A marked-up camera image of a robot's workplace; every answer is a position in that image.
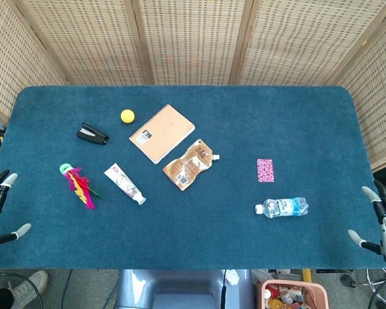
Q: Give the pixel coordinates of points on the pink feather shuttlecock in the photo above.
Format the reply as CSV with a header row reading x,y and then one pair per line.
x,y
78,185

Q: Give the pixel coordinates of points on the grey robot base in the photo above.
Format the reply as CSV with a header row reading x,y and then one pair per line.
x,y
183,289

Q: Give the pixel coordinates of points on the chrome stool base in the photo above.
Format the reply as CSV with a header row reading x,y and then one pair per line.
x,y
384,286

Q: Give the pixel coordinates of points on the white sneaker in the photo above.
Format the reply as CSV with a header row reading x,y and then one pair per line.
x,y
29,286

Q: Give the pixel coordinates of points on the clear plastic water bottle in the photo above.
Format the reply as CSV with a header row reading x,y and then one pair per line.
x,y
283,206

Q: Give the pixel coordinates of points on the black stapler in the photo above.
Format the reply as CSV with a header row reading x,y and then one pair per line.
x,y
92,134

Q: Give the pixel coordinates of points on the pink plastic basket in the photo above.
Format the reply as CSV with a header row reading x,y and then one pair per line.
x,y
294,294

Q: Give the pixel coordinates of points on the pink patterned card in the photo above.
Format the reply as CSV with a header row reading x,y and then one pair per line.
x,y
265,170

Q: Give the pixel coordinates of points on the white floral tube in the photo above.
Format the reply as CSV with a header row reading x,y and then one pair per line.
x,y
124,183

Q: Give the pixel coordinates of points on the yellow ball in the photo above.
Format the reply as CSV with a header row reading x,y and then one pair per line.
x,y
127,116

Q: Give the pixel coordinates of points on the orange spiral notebook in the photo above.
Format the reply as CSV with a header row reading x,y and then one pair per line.
x,y
161,133

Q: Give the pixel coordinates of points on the blue table cloth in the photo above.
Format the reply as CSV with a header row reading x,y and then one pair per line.
x,y
193,225

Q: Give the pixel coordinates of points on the brown spouted drink pouch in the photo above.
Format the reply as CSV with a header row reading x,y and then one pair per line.
x,y
190,164

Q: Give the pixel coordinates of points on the woven bamboo folding screen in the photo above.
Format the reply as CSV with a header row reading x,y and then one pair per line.
x,y
193,42

